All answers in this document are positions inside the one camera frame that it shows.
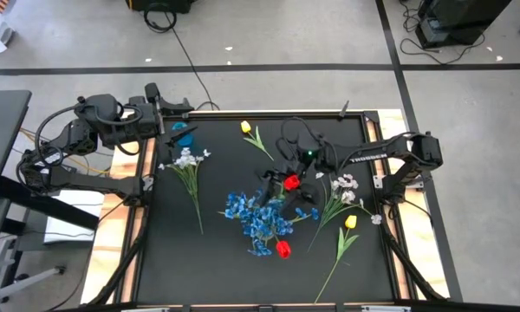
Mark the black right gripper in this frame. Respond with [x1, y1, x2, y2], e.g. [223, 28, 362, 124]
[259, 159, 321, 213]

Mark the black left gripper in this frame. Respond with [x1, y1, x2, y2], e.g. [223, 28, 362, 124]
[127, 81, 199, 151]

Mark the blue glass vase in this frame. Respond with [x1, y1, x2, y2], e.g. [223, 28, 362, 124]
[172, 120, 196, 147]

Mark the white artificial flower bunch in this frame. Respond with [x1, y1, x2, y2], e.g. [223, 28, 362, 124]
[307, 172, 383, 252]
[158, 146, 212, 235]

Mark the blue artificial flower bunch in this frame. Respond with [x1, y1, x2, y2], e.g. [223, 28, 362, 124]
[218, 188, 296, 244]
[240, 203, 321, 257]

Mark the yellow artificial tulip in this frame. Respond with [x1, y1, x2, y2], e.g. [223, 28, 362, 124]
[314, 214, 360, 303]
[240, 120, 275, 161]

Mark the black equipment box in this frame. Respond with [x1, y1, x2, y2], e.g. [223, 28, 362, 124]
[125, 0, 198, 14]

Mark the black desk beam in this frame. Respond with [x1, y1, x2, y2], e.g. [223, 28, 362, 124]
[0, 175, 101, 231]

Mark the white paper stack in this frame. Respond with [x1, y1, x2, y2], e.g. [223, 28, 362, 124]
[42, 190, 106, 244]

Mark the black desk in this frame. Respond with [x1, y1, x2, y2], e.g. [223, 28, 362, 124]
[0, 89, 32, 200]

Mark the black computer case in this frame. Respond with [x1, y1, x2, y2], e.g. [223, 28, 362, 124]
[414, 0, 513, 49]

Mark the black table frame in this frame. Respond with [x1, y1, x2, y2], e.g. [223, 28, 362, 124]
[114, 108, 465, 312]

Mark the black floor cable with loop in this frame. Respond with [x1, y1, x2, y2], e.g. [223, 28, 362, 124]
[143, 3, 221, 112]

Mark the black diagonal frame brace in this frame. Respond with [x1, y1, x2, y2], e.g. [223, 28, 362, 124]
[88, 236, 147, 306]
[381, 233, 446, 301]

